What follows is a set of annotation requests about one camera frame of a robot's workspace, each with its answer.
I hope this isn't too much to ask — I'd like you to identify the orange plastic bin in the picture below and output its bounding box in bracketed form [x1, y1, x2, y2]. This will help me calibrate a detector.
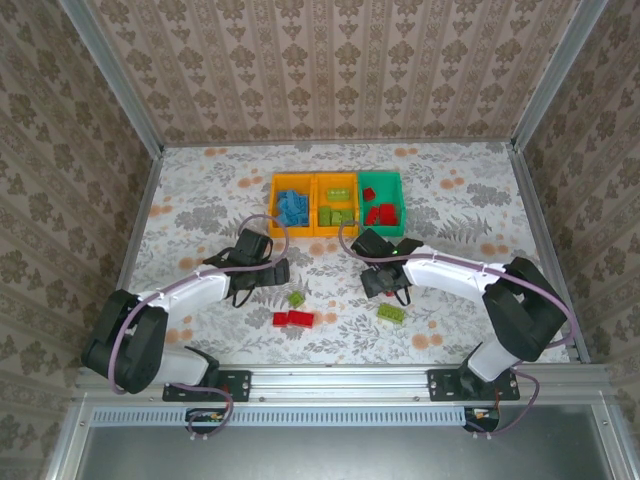
[268, 172, 317, 239]
[310, 172, 361, 239]

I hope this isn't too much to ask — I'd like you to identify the green plastic bin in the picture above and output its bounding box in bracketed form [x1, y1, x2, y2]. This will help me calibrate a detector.
[357, 171, 407, 238]

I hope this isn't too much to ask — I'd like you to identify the floral patterned table covering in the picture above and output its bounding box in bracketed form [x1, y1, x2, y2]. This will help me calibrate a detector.
[107, 142, 572, 367]

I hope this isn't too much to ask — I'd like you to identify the grey metal sheet panel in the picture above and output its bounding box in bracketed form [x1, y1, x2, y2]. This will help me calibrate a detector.
[47, 403, 640, 480]

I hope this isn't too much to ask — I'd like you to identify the aluminium front frame rail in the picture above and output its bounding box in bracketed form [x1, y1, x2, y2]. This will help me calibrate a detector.
[73, 363, 614, 404]

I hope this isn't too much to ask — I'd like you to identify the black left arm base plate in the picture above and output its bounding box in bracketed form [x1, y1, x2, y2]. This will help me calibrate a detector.
[162, 368, 252, 403]

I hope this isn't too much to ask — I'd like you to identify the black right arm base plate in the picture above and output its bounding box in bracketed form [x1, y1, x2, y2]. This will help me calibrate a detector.
[427, 368, 522, 403]

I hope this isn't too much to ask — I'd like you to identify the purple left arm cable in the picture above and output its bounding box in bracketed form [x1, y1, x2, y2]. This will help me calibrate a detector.
[108, 213, 292, 442]

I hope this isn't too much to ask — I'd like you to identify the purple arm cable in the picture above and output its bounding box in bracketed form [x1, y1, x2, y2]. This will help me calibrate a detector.
[108, 213, 292, 442]
[338, 219, 571, 442]

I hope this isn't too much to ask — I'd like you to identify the aluminium side frame rail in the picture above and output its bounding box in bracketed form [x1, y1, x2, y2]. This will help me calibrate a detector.
[505, 142, 592, 365]
[95, 147, 165, 367]

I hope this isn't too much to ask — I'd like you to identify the slotted light blue cable duct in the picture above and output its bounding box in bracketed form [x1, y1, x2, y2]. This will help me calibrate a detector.
[91, 406, 470, 427]

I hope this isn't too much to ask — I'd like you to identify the aluminium back frame rail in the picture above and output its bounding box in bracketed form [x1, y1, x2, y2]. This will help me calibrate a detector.
[160, 137, 515, 149]

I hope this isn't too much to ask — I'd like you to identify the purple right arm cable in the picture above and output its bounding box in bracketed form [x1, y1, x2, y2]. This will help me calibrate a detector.
[338, 219, 571, 442]

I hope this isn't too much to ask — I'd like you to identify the aluminium frame post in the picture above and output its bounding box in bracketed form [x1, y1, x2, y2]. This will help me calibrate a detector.
[58, 0, 165, 153]
[510, 0, 607, 153]

